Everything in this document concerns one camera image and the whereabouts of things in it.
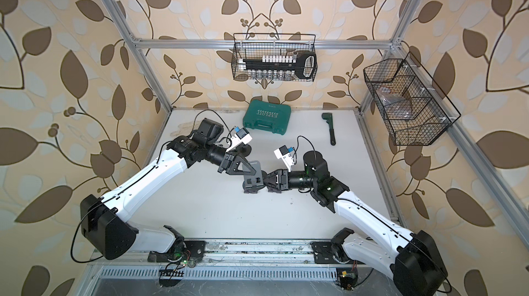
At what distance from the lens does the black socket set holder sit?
32.4 inches

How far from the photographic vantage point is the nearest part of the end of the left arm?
60 cm

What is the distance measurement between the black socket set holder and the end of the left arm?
1.34ft
